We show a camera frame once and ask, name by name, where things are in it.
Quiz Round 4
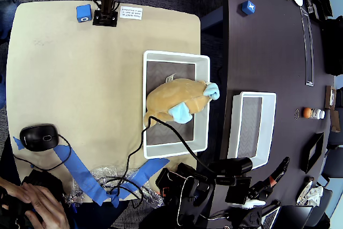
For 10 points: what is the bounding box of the black flat open box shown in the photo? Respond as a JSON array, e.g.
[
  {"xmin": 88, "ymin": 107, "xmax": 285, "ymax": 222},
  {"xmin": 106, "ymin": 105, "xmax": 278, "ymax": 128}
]
[{"xmin": 300, "ymin": 131, "xmax": 325, "ymax": 175}]

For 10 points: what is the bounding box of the person's bare forearm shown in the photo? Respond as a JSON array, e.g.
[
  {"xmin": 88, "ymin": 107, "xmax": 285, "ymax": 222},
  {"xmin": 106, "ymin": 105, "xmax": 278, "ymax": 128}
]
[{"xmin": 0, "ymin": 176, "xmax": 24, "ymax": 200}]

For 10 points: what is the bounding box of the black leader arm controller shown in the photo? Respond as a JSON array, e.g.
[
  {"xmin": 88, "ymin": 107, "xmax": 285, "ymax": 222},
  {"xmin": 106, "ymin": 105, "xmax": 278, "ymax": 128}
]
[{"xmin": 21, "ymin": 168, "xmax": 65, "ymax": 195}]

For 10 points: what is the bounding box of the crumpled white paper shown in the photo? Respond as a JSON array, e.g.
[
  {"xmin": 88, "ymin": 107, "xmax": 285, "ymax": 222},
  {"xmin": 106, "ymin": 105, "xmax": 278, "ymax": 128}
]
[{"xmin": 296, "ymin": 180, "xmax": 325, "ymax": 208}]

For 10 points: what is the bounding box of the small blue tape piece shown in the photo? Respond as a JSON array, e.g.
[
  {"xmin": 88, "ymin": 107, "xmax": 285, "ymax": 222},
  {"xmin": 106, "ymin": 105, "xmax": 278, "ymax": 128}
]
[{"xmin": 12, "ymin": 135, "xmax": 25, "ymax": 151}]

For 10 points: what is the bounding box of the blue denim garment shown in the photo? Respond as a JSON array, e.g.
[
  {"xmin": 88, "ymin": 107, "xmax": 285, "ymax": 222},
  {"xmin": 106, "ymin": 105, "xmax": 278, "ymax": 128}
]
[{"xmin": 0, "ymin": 0, "xmax": 21, "ymax": 45}]

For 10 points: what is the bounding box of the brown cardboard box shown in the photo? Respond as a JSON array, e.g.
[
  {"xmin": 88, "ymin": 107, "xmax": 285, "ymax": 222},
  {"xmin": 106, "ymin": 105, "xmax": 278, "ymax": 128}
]
[{"xmin": 324, "ymin": 85, "xmax": 338, "ymax": 109}]

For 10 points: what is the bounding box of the black webcam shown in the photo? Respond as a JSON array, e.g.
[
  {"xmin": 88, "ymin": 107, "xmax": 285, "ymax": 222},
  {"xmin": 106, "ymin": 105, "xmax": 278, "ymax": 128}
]
[{"xmin": 207, "ymin": 157, "xmax": 254, "ymax": 180}]

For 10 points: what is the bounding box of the black shallow tray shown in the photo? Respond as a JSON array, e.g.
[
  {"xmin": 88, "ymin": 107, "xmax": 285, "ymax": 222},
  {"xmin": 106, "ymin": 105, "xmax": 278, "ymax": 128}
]
[{"xmin": 304, "ymin": 0, "xmax": 322, "ymax": 22}]

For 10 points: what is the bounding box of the white printed paper label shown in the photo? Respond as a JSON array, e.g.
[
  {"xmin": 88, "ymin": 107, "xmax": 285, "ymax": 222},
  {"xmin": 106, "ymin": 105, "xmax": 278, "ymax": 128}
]
[{"xmin": 119, "ymin": 5, "xmax": 143, "ymax": 21}]

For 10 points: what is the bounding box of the crumpled clear plastic wrap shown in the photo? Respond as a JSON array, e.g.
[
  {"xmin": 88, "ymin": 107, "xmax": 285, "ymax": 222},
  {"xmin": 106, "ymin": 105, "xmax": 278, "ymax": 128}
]
[{"xmin": 65, "ymin": 166, "xmax": 166, "ymax": 208}]

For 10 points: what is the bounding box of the white pill bottle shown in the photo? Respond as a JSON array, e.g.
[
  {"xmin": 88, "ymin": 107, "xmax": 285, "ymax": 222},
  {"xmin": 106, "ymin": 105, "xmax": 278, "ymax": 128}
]
[{"xmin": 310, "ymin": 108, "xmax": 326, "ymax": 120}]

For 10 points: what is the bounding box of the blue cube with white O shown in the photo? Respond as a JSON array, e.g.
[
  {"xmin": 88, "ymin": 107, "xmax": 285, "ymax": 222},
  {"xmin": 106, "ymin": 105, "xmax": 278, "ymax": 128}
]
[{"xmin": 76, "ymin": 4, "xmax": 92, "ymax": 23}]

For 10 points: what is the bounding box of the black camera cable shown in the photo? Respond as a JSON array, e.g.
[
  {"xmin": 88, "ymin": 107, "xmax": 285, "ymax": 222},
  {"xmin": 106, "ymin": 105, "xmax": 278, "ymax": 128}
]
[{"xmin": 106, "ymin": 115, "xmax": 215, "ymax": 200}]

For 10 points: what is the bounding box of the black computer mouse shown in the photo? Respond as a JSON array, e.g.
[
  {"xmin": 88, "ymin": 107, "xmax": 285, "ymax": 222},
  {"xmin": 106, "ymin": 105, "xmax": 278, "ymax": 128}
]
[{"xmin": 19, "ymin": 123, "xmax": 59, "ymax": 152}]

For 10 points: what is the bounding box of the open dark laptop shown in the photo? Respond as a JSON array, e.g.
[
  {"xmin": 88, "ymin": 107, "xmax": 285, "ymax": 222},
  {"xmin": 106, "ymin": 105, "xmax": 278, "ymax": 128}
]
[{"xmin": 261, "ymin": 204, "xmax": 314, "ymax": 229}]

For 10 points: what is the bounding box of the blue cube with white X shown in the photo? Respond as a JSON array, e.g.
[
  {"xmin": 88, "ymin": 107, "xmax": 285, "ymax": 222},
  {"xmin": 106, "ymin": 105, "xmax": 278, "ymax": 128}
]
[{"xmin": 241, "ymin": 0, "xmax": 256, "ymax": 15}]

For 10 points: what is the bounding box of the black mouse cable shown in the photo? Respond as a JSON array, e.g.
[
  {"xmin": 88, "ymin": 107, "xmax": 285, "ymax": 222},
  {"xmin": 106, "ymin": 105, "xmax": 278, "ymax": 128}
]
[{"xmin": 13, "ymin": 132, "xmax": 73, "ymax": 172}]

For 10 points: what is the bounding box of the brown plush toy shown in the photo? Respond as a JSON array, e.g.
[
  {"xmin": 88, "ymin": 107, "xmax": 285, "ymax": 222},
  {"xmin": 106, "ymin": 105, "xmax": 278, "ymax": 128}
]
[{"xmin": 143, "ymin": 78, "xmax": 222, "ymax": 128}]

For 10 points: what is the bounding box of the person's bare hand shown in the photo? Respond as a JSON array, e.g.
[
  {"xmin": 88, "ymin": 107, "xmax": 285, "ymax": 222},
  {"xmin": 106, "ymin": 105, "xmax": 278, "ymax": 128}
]
[{"xmin": 20, "ymin": 182, "xmax": 71, "ymax": 229}]

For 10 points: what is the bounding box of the long blue tape strip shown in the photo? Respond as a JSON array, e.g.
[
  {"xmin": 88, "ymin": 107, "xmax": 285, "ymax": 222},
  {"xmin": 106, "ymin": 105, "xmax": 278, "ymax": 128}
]
[
  {"xmin": 109, "ymin": 158, "xmax": 171, "ymax": 208},
  {"xmin": 53, "ymin": 144, "xmax": 112, "ymax": 207}
]

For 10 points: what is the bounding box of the white plastic bin, grey bottom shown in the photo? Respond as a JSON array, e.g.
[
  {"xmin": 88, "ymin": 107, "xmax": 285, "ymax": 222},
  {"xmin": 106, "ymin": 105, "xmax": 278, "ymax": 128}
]
[
  {"xmin": 143, "ymin": 50, "xmax": 211, "ymax": 159},
  {"xmin": 227, "ymin": 91, "xmax": 277, "ymax": 170}
]

